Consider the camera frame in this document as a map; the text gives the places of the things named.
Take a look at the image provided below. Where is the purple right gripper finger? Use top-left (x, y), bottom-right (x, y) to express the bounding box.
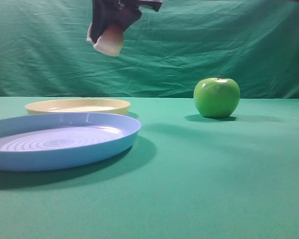
top-left (88, 0), bottom-right (120, 44)

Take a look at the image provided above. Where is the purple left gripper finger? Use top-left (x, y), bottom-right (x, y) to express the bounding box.
top-left (114, 7), bottom-right (142, 32)

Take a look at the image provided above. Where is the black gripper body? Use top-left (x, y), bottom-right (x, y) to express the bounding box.
top-left (119, 0), bottom-right (162, 12)

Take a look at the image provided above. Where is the yellow plastic plate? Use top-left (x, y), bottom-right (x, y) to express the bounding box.
top-left (25, 98), bottom-right (131, 115)

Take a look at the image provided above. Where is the blue plastic plate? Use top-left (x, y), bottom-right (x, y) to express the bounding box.
top-left (0, 113), bottom-right (142, 172)

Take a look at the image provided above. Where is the green backdrop cloth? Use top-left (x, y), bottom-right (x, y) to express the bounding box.
top-left (0, 0), bottom-right (299, 99)

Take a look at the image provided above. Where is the green apple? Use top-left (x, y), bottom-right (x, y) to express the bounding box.
top-left (193, 76), bottom-right (241, 119)

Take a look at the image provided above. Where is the green table cloth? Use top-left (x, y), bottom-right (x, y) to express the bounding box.
top-left (0, 98), bottom-right (299, 239)

